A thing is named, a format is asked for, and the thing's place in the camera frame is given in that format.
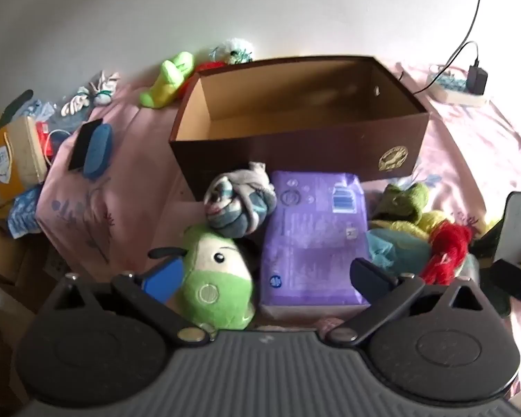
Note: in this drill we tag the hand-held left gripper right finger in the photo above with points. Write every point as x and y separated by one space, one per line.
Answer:
371 276

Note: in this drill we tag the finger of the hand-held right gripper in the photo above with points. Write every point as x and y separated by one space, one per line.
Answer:
488 243
510 279

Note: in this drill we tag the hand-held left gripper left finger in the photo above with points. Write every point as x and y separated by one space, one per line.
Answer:
161 282

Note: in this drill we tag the teal cloth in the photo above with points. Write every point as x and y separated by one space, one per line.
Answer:
390 247

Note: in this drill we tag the red yarn bundle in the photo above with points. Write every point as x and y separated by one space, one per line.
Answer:
447 247

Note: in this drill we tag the green round plush toy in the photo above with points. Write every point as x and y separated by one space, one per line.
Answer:
217 286

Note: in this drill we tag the yellow towel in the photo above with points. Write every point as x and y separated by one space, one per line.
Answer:
430 222

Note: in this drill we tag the dark green towel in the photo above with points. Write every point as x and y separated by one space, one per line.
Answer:
401 202

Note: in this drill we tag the knotted grey blue cloth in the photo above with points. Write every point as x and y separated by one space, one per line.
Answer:
234 208

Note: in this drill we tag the brown cardboard box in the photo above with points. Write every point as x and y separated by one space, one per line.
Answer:
308 156

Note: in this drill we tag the purple plastic pack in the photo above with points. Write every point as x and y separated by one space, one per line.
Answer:
308 247

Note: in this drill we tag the pink floral bedsheet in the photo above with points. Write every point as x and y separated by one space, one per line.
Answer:
126 147

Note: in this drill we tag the blue oval case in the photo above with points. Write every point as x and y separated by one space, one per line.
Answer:
97 150

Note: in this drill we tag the black power adapter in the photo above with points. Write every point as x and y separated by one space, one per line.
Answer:
476 80

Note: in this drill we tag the white power strip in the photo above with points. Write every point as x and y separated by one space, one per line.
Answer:
449 89

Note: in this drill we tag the blue patterned packet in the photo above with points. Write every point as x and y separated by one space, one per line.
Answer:
24 210

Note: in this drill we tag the plain cardboard carton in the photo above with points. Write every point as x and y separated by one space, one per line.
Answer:
2 247

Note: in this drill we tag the red small box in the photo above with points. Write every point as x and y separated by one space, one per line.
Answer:
43 139

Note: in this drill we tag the brown paper bag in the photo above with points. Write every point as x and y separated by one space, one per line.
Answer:
17 156

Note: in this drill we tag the white knit glove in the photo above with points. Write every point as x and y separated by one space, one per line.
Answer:
107 79
76 104

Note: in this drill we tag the lime green plush toy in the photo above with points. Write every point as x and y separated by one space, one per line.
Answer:
165 80

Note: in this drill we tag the clear plastic bag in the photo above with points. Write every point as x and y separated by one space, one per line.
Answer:
47 113

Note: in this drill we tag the red plush toy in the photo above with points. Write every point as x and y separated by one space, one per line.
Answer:
208 66

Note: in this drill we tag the white panda plush toy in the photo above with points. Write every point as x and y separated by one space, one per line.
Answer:
234 50

